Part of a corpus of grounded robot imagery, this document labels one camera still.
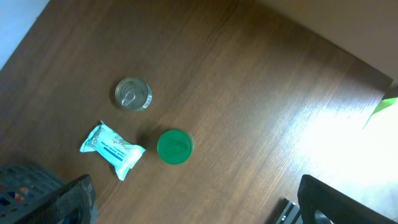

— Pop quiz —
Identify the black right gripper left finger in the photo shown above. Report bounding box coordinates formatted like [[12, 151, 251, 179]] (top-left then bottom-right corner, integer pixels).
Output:
[[12, 174, 96, 224]]

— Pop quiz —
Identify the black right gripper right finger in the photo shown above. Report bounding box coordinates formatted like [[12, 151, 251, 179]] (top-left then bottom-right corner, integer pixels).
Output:
[[297, 174, 395, 224]]

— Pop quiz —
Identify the grey plastic mesh basket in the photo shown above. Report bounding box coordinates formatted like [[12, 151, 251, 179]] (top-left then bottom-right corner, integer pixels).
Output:
[[1, 164, 65, 223]]

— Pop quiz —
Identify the green lid glass jar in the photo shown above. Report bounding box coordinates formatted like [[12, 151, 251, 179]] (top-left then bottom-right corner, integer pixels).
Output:
[[157, 129, 194, 165]]

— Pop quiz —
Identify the tin can with pull tab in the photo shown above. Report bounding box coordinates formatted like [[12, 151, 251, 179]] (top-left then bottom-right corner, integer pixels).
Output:
[[114, 78, 153, 111]]

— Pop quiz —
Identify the robot base at bottom edge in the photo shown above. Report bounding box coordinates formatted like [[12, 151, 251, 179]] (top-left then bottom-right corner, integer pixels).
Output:
[[272, 198, 303, 224]]

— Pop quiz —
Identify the green white tissue pack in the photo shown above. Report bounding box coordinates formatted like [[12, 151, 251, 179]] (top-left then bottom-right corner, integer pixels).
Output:
[[80, 121, 146, 181]]

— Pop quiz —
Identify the green object beyond table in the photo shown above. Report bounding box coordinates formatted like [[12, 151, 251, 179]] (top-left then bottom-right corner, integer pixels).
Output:
[[364, 98, 397, 129]]

